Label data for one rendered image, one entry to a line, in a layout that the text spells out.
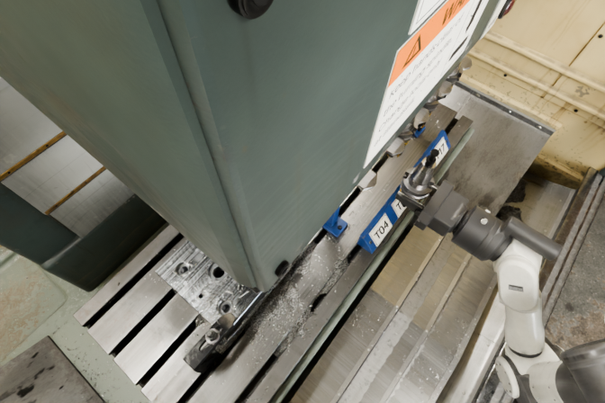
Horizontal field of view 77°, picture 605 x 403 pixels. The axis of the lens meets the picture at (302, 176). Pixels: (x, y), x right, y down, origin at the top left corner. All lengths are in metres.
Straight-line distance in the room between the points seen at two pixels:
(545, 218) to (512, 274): 0.81
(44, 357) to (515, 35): 1.71
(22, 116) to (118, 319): 0.52
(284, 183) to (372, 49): 0.06
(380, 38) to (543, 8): 1.18
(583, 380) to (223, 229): 0.62
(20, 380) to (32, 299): 0.28
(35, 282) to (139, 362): 0.67
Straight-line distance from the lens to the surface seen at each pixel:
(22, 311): 1.60
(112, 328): 1.09
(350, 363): 1.15
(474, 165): 1.47
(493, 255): 0.82
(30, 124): 0.90
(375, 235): 1.04
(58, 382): 1.41
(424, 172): 0.74
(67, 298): 1.50
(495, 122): 1.53
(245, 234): 0.16
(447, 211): 0.80
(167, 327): 1.05
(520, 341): 0.94
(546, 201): 1.65
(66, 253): 1.25
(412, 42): 0.21
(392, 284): 1.19
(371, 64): 0.17
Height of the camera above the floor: 1.89
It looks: 60 degrees down
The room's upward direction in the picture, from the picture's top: 2 degrees clockwise
